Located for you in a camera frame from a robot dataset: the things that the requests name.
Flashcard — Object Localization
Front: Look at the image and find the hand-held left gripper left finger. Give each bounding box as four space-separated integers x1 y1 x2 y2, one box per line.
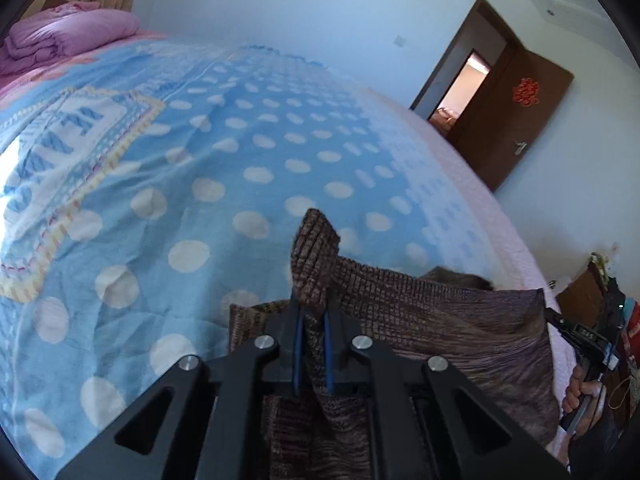
52 300 303 480

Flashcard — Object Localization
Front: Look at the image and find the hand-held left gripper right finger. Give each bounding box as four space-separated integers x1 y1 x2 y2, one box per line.
322 305 571 480

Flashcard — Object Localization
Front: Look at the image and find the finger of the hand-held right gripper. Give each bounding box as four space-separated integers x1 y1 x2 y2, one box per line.
545 306 581 343

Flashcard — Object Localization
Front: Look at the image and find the brown knit sun-pattern sweater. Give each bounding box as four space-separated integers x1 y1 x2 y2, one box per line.
227 207 561 480

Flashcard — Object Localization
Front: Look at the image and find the person's right hand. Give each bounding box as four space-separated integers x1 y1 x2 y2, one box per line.
561 364 607 436

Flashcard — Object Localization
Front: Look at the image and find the red cartoon-print quilt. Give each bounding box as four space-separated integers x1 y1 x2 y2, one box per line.
622 300 640 361

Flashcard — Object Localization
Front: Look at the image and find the brown wooden desk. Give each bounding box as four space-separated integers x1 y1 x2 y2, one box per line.
555 260 621 331

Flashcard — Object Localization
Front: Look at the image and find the green patterned cloth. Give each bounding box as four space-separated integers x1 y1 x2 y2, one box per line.
587 251 613 283

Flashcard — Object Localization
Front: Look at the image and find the dark cloth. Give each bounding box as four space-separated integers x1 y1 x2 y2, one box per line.
567 410 633 480

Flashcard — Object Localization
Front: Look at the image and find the brown wooden door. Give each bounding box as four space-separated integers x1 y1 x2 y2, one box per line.
445 40 575 193

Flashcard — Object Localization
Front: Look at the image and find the blue dotted blanket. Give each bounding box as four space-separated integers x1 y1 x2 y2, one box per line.
0 40 501 461

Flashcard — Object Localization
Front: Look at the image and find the red paper door decoration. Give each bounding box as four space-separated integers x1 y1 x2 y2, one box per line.
512 77 543 107

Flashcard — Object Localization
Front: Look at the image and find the folded pink quilt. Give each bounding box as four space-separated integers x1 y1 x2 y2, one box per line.
0 1 141 77

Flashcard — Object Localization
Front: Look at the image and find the brown door frame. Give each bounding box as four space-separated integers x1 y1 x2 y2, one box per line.
409 0 526 126

